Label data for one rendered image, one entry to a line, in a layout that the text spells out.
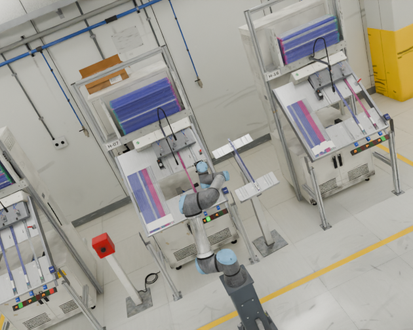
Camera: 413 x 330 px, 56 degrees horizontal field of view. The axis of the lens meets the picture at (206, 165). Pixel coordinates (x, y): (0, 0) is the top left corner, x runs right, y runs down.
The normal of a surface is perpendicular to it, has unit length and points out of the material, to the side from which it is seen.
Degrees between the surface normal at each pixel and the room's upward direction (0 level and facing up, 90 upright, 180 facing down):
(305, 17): 90
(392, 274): 0
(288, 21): 90
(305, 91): 44
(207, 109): 90
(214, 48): 90
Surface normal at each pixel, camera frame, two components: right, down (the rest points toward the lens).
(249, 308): 0.30, 0.37
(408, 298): -0.33, -0.82
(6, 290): -0.05, -0.27
